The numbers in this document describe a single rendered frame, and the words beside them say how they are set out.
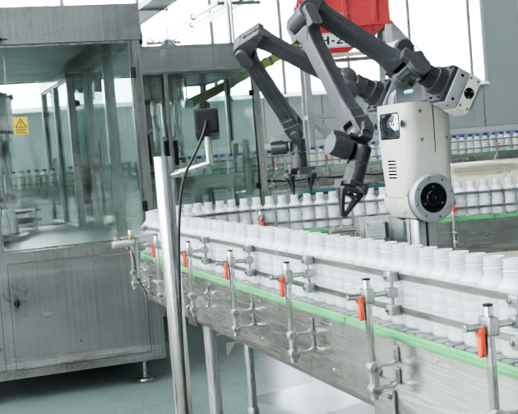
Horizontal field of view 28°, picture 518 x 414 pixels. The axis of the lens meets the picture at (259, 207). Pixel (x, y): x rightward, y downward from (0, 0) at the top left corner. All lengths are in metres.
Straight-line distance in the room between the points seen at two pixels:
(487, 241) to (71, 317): 2.67
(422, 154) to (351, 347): 1.17
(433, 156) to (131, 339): 3.50
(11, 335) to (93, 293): 0.54
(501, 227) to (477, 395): 3.17
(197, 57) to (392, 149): 5.25
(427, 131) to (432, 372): 1.49
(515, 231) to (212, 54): 4.18
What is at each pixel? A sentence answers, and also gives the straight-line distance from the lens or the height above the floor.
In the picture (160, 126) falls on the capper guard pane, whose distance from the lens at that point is 8.43.
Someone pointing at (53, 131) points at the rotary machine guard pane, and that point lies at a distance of 6.35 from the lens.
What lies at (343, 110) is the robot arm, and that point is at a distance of 2.91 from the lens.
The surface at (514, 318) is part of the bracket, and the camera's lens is 1.68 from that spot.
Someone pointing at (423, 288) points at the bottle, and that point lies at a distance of 2.01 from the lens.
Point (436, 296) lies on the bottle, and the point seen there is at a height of 1.08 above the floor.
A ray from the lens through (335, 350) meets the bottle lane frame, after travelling 2.39.
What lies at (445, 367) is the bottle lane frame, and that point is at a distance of 1.92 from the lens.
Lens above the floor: 1.37
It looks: 3 degrees down
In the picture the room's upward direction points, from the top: 5 degrees counter-clockwise
